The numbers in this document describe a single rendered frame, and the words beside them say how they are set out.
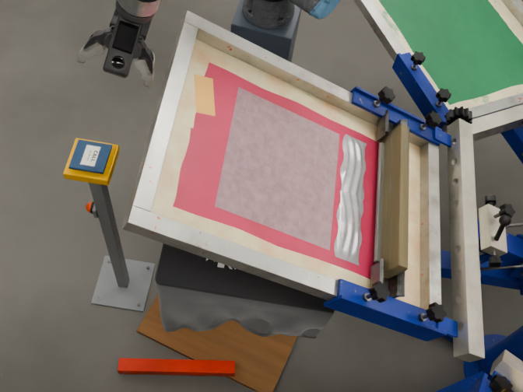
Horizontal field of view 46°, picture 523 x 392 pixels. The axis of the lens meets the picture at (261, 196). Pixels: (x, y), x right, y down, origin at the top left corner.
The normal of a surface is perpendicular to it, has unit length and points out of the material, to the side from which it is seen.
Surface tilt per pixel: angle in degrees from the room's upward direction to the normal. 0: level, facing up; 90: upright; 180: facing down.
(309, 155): 24
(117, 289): 0
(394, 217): 66
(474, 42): 0
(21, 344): 0
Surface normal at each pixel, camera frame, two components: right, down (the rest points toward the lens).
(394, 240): -0.87, -0.35
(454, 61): 0.10, -0.51
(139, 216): 0.48, -0.40
